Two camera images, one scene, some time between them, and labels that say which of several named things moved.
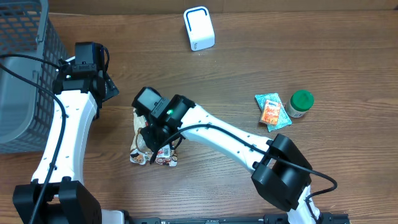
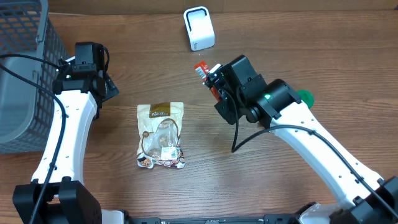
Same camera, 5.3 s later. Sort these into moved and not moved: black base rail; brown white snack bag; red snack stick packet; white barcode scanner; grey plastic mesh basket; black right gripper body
Moved: red snack stick packet; brown white snack bag; black right gripper body
Not moved: white barcode scanner; black base rail; grey plastic mesh basket
